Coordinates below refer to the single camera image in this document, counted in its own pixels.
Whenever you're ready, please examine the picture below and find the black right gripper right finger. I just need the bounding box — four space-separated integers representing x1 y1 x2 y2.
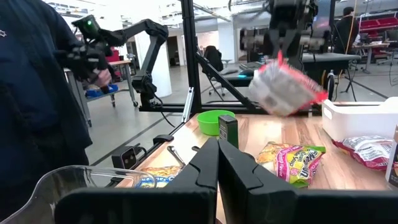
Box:
217 139 398 224

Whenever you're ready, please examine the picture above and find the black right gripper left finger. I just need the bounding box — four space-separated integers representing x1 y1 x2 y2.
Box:
54 138 220 224

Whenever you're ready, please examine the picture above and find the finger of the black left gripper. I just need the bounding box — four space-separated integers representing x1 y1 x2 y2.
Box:
289 32 305 68
269 30 285 60

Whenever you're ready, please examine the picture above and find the red ramen packet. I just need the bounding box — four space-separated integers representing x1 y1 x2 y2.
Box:
331 135 394 172
248 50 330 117

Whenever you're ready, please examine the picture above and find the pink green ramen packet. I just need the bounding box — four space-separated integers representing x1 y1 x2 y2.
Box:
273 144 326 189

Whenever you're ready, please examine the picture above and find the green black pepper tin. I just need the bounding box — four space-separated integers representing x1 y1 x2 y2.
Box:
218 114 239 149

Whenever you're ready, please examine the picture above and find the black desk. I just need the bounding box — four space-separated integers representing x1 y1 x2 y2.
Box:
301 52 361 75

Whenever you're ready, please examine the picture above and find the blue yellow ramen packet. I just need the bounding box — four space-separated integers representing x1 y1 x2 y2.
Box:
135 165 183 189

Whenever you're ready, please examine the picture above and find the person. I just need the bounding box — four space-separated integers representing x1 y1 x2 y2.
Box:
332 6 361 55
0 0 94 220

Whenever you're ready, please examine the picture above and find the black office chair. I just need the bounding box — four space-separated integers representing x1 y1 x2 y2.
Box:
203 45 225 73

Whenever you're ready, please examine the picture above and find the green plastic bowl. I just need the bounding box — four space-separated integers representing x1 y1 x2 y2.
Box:
196 110 236 137

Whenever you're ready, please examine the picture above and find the red storage shelf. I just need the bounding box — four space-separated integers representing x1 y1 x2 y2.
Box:
359 16 398 35

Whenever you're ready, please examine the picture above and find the white plastic bin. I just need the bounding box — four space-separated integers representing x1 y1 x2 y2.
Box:
322 96 398 142

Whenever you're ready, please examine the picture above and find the clear plastic container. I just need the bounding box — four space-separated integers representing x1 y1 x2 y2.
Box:
0 164 156 224

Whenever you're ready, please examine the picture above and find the person's hand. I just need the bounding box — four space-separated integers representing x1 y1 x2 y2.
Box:
94 68 112 88

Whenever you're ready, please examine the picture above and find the grey wheeled cart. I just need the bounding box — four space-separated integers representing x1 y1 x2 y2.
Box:
63 58 139 127

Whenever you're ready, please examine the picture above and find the small black table camera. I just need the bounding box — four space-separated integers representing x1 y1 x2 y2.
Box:
111 145 141 170

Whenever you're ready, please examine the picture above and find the black aluminium table frame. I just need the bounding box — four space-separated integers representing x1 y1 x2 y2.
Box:
105 0 335 187

